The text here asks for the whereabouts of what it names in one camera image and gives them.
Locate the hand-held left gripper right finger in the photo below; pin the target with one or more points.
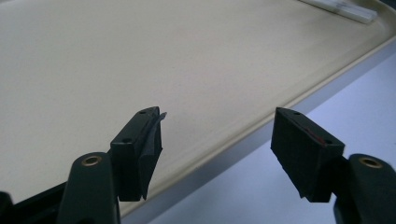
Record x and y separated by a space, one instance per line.
305 155

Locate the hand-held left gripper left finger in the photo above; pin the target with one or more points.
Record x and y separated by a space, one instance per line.
134 161

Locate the beige plastic tray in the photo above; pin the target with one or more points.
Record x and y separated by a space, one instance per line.
155 62

